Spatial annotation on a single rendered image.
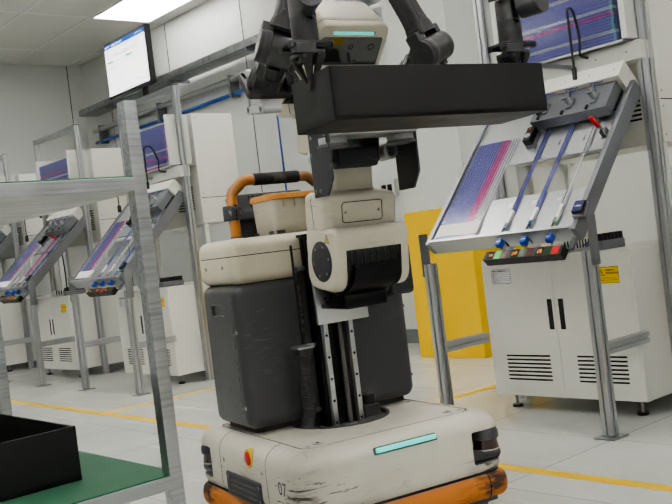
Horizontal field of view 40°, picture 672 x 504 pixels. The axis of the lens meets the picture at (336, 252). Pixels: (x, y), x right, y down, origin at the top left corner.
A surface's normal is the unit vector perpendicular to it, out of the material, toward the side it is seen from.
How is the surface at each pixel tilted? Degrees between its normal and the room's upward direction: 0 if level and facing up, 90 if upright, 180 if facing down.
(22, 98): 90
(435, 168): 90
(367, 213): 98
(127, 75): 90
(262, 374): 90
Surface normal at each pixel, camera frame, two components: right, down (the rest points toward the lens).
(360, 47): 0.44, 0.63
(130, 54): -0.75, 0.10
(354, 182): 0.50, 0.09
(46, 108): 0.65, -0.07
